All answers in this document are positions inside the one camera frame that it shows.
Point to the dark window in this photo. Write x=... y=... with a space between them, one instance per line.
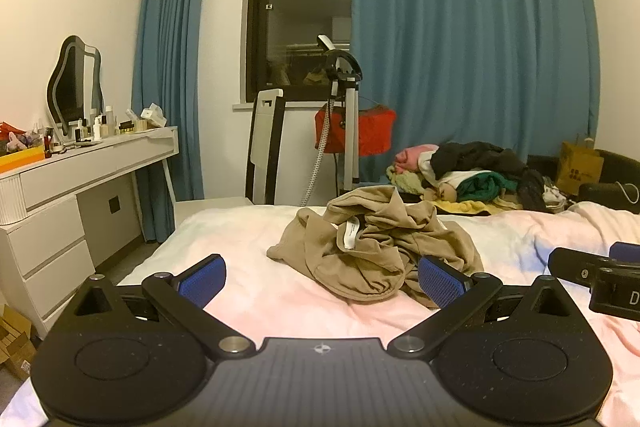
x=300 y=7

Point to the black armchair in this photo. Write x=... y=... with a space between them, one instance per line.
x=610 y=194

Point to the white tissue box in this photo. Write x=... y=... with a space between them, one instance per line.
x=154 y=116

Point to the tan clothes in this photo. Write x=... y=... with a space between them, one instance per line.
x=380 y=252

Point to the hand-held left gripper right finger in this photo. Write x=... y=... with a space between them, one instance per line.
x=442 y=279

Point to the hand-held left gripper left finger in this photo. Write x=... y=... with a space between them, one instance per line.
x=200 y=279

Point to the wide blue curtain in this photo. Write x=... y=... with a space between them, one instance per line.
x=475 y=32

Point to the cardboard boxes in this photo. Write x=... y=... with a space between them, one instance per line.
x=15 y=342

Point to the pile of mixed clothes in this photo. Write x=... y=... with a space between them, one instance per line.
x=475 y=177

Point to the wavy black-framed mirror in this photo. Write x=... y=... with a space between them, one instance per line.
x=75 y=82

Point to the orange box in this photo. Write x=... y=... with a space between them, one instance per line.
x=20 y=159

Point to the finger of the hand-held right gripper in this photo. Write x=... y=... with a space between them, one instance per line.
x=575 y=264
x=617 y=294

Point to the group of cosmetic bottles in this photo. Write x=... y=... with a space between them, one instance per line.
x=97 y=127

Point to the white dressing table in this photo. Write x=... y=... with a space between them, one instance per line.
x=50 y=217

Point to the narrow blue curtain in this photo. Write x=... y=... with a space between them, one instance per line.
x=170 y=57

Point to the white pink bed blanket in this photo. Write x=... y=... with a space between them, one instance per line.
x=240 y=232

